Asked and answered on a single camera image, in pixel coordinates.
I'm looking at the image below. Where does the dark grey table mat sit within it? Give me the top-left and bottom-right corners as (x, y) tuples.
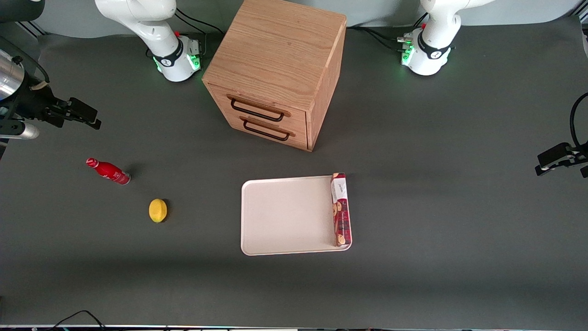
(0, 16), (588, 329)

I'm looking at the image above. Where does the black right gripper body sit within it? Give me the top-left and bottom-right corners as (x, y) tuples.
(14, 83), (70, 122)

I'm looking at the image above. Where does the wooden drawer cabinet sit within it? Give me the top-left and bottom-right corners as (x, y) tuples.
(202, 0), (347, 152)

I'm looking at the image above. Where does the red cookie box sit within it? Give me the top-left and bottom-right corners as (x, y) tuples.
(330, 173), (352, 248)

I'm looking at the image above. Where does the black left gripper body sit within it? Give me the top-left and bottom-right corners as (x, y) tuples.
(570, 143), (588, 165)

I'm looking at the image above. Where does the yellow lemon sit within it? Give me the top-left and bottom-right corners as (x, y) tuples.
(148, 198), (169, 224)

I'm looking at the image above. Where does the wooden drawer with black handle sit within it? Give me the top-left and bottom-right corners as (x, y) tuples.
(225, 115), (307, 150)
(209, 84), (307, 132)

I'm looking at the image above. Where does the white plastic tray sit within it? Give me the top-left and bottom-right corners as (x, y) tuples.
(241, 175), (353, 256)

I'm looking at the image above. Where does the red coke bottle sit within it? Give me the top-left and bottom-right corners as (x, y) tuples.
(86, 158), (131, 186)

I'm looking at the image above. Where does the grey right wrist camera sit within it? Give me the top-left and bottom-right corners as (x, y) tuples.
(0, 121), (40, 139)

